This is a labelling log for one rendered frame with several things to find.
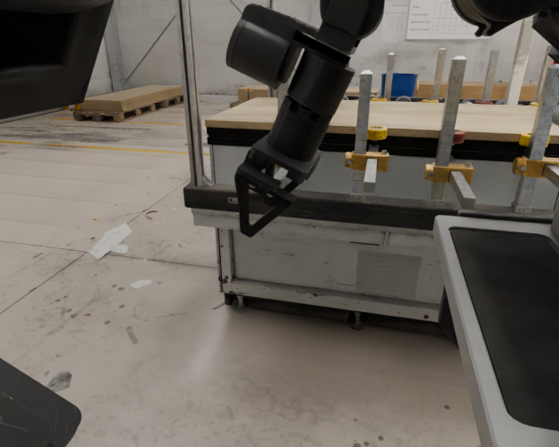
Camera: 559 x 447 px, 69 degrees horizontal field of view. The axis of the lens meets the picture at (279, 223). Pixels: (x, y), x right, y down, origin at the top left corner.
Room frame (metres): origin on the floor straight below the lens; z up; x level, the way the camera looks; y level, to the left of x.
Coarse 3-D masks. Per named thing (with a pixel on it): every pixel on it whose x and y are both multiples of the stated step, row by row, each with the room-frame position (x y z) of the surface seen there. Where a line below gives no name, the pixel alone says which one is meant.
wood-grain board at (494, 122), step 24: (216, 120) 1.61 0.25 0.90; (240, 120) 1.61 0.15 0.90; (264, 120) 1.61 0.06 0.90; (336, 120) 1.61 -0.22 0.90; (384, 120) 1.61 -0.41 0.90; (408, 120) 1.61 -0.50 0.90; (432, 120) 1.61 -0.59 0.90; (456, 120) 1.61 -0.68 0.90; (480, 120) 1.61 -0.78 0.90; (504, 120) 1.61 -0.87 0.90; (528, 120) 1.61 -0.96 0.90
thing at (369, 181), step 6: (372, 150) 1.36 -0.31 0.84; (378, 150) 1.40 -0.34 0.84; (366, 162) 1.21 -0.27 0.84; (372, 162) 1.21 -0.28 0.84; (366, 168) 1.15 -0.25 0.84; (372, 168) 1.15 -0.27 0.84; (366, 174) 1.09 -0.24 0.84; (372, 174) 1.09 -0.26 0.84; (366, 180) 1.04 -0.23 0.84; (372, 180) 1.04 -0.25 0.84; (366, 186) 1.03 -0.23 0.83; (372, 186) 1.02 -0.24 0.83; (372, 192) 1.02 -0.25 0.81
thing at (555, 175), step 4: (524, 152) 1.32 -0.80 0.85; (544, 156) 1.24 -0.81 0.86; (544, 168) 1.14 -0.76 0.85; (548, 168) 1.11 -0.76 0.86; (552, 168) 1.11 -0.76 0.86; (556, 168) 1.11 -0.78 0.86; (544, 172) 1.14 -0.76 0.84; (548, 172) 1.11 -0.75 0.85; (552, 172) 1.08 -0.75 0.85; (556, 172) 1.07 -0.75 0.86; (548, 176) 1.10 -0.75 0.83; (552, 176) 1.08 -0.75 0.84; (556, 176) 1.05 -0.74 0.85; (552, 180) 1.07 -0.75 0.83; (556, 180) 1.05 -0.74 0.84; (556, 184) 1.04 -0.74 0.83
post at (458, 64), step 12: (456, 60) 1.22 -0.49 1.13; (456, 72) 1.22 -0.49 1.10; (456, 84) 1.21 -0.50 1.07; (456, 96) 1.21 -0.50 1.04; (444, 108) 1.24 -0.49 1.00; (456, 108) 1.21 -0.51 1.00; (444, 120) 1.22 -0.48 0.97; (444, 132) 1.22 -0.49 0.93; (444, 144) 1.22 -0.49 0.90; (444, 156) 1.22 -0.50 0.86; (432, 192) 1.22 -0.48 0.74
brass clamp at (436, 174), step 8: (432, 168) 1.22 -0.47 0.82; (440, 168) 1.21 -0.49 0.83; (448, 168) 1.20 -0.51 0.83; (456, 168) 1.20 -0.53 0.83; (464, 168) 1.20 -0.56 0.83; (472, 168) 1.20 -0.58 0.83; (424, 176) 1.24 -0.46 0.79; (432, 176) 1.21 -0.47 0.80; (440, 176) 1.21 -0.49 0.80; (448, 176) 1.20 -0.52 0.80; (464, 176) 1.19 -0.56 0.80; (472, 176) 1.19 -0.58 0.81
